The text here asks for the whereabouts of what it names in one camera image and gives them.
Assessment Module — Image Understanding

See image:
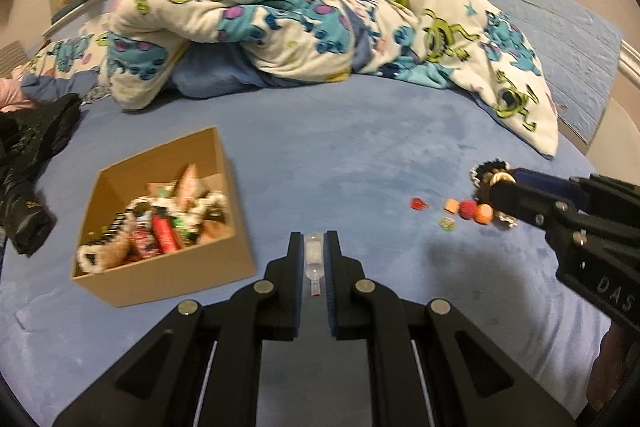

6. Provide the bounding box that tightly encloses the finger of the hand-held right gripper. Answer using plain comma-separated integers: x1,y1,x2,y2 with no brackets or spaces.
511,167,640,228
489,179,640,250

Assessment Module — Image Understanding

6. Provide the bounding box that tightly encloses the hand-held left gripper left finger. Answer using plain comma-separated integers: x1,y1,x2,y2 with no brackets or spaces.
52,231,306,427

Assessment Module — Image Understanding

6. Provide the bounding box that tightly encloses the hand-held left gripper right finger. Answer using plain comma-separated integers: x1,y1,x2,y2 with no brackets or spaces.
324,230,576,427

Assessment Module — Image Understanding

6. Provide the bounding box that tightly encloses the small clear plastic vial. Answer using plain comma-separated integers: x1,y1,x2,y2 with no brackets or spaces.
303,233,326,297

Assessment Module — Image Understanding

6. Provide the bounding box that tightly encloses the brown fuzzy hair claw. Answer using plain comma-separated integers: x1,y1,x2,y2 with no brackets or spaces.
470,160,521,228

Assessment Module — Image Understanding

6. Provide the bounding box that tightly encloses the brown cardboard box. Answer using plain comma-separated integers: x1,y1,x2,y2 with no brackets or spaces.
70,125,257,309

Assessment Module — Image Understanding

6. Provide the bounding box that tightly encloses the brown triangular wrapper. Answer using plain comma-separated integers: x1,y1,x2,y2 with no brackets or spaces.
175,163,211,202

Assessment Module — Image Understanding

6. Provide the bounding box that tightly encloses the person's right hand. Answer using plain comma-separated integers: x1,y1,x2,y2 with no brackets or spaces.
590,322,640,413

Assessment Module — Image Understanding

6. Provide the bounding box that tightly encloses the red tube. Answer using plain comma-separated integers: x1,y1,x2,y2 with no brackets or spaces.
152,214,182,253

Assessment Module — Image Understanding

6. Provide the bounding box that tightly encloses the blue pillow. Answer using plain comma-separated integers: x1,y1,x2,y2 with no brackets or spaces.
172,44,301,98

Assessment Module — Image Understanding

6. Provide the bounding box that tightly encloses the printed monster blanket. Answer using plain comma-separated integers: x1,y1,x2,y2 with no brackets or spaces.
30,0,558,158

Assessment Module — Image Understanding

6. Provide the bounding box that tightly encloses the black puffer jacket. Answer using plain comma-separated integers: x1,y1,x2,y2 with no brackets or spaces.
0,93,83,256

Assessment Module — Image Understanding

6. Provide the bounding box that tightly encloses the pink cloth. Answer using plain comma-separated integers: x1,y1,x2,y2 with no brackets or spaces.
0,77,38,112

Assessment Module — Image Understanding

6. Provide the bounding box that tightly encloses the grey checkered pillow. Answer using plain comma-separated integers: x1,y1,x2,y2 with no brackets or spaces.
0,42,28,78

